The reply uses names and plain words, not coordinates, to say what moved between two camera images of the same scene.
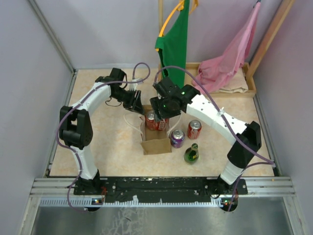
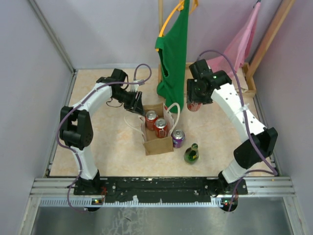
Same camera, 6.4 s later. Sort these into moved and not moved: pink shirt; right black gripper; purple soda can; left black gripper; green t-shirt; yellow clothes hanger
Moved: right black gripper
Not moved: pink shirt; purple soda can; left black gripper; green t-shirt; yellow clothes hanger
